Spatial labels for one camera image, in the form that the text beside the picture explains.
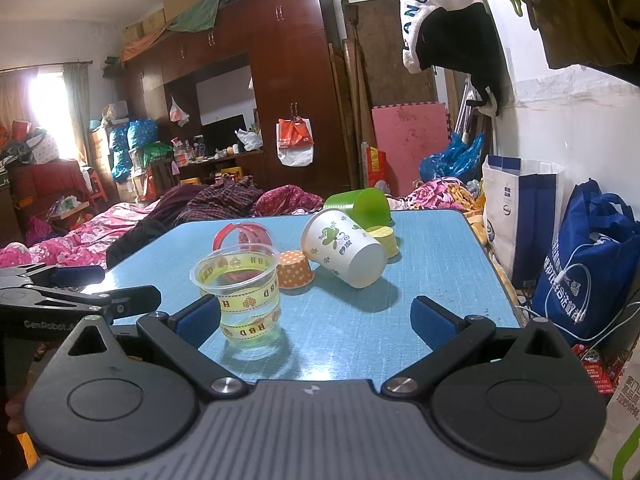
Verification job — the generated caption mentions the clear cup with red ribbon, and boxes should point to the clear cup with red ribbon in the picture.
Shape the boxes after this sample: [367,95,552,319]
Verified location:
[212,221,272,252]

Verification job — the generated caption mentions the orange dotted paper cup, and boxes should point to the orange dotted paper cup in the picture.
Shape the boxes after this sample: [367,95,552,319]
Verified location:
[276,250,316,289]

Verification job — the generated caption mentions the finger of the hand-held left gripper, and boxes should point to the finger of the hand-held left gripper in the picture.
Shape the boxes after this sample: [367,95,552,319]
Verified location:
[0,263,107,289]
[0,285,162,324]

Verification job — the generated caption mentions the small cardboard box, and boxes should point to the small cardboard box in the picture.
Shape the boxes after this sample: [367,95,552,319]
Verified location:
[142,7,167,37]

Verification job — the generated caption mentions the white plastic bag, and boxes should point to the white plastic bag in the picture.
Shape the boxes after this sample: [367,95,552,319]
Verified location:
[169,96,191,128]

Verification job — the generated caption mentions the blue plastic bag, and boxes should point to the blue plastic bag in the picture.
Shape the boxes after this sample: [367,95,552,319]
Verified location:
[419,132,485,181]

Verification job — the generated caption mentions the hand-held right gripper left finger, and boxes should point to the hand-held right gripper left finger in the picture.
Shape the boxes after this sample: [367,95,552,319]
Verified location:
[65,295,249,401]

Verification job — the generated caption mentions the window curtain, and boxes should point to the window curtain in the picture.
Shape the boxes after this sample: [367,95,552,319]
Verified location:
[0,62,94,167]

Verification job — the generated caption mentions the red gift bag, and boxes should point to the red gift bag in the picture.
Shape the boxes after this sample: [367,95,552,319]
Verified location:
[366,146,389,189]

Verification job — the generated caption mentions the black garment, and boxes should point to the black garment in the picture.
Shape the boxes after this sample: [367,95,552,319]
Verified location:
[417,2,509,112]

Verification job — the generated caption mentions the black monitor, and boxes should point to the black monitor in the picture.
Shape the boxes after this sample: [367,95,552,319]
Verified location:
[201,114,247,154]

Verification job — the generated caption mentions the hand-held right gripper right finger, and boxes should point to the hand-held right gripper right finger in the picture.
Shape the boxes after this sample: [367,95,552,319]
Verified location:
[381,296,572,401]

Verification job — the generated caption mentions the pink floral blanket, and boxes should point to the pink floral blanket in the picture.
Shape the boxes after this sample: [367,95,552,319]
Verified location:
[0,200,167,269]

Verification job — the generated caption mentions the yellow dotted paper cup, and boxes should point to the yellow dotted paper cup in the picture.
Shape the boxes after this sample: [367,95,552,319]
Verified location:
[365,225,399,260]

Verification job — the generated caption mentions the large cardboard box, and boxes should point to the large cardboard box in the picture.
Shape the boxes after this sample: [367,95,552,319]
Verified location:
[162,0,210,22]

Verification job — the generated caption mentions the olive jacket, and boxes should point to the olive jacket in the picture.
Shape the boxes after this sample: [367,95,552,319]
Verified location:
[530,0,640,69]

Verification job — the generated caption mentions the white paper cup green print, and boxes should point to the white paper cup green print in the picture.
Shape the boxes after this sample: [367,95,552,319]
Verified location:
[300,208,388,289]

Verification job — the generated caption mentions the white paper shopping bag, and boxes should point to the white paper shopping bag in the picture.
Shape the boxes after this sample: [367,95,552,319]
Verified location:
[481,154,566,289]

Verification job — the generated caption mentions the clear cup with yellow ribbon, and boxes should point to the clear cup with yellow ribbon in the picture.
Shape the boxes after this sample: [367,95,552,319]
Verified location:
[190,244,282,349]

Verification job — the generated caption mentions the plaid cloth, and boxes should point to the plaid cloth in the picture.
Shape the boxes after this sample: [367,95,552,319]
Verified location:
[172,176,266,224]

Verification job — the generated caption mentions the wooden board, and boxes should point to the wooden board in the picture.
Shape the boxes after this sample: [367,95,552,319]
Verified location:
[341,0,439,191]

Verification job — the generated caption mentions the orange and white bag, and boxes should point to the orange and white bag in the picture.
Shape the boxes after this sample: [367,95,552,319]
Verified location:
[276,117,315,167]

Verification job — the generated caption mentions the blue patterned plastic bags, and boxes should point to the blue patterned plastic bags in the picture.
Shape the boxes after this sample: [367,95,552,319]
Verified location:
[109,118,159,182]

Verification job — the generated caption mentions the blue tote bag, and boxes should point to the blue tote bag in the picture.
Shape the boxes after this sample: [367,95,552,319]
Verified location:
[531,178,640,347]

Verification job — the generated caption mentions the green cloth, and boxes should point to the green cloth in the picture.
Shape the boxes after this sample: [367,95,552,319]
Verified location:
[167,0,277,34]

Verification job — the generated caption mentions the dark wooden wardrobe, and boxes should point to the dark wooden wardrobe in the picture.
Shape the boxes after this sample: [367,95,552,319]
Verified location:
[121,0,359,202]

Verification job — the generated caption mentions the pink foam mat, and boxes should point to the pink foam mat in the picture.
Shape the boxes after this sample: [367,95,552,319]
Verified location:
[371,102,451,197]

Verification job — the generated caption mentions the red box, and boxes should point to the red box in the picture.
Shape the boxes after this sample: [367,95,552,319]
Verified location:
[572,344,617,396]

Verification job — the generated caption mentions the green plastic cup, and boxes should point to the green plastic cup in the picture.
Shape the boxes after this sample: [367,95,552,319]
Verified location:
[323,187,394,228]

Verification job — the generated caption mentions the magenta floral cloth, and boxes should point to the magenta floral cloth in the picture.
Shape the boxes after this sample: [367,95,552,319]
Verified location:
[254,184,326,217]

